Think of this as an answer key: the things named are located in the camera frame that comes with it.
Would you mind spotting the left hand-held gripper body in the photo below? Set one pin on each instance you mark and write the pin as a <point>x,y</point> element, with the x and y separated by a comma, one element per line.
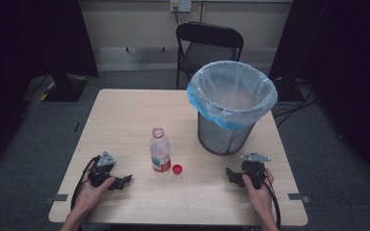
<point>101,169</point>

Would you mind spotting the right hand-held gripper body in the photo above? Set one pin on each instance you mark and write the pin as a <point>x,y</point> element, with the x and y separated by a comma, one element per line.
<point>254,170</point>

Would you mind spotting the metal mesh trash bin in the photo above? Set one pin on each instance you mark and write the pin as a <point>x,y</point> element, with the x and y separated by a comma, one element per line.
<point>222,136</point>

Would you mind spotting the clear plastic bottle red label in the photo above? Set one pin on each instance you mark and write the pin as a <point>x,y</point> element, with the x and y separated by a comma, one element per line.
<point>160,150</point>

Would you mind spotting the red bottle cap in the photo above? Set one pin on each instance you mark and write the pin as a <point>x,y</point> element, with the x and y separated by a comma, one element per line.
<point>177,169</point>

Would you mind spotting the person's left hand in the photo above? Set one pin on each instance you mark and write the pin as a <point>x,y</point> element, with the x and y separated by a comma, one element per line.
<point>91,192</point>

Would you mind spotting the person's right hand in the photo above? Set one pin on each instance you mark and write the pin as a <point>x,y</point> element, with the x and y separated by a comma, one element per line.
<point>259,195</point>

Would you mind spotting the grey tape strip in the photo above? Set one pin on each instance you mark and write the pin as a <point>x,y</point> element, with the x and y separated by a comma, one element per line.
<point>298,197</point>
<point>56,199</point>

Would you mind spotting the blue plastic bin liner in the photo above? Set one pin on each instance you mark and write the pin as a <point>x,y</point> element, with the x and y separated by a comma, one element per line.
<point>232,93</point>

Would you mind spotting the black stand base striped tape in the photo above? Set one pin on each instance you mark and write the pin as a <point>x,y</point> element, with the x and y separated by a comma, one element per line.
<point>63,86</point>

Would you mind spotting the black folding chair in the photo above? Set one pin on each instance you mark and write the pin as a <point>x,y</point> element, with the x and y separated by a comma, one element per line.
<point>205,53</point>

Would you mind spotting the black curtain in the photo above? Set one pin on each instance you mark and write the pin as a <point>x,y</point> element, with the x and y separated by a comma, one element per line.
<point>29,64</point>
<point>340,70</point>

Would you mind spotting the wall power socket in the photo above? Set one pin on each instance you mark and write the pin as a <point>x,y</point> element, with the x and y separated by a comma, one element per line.
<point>180,5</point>

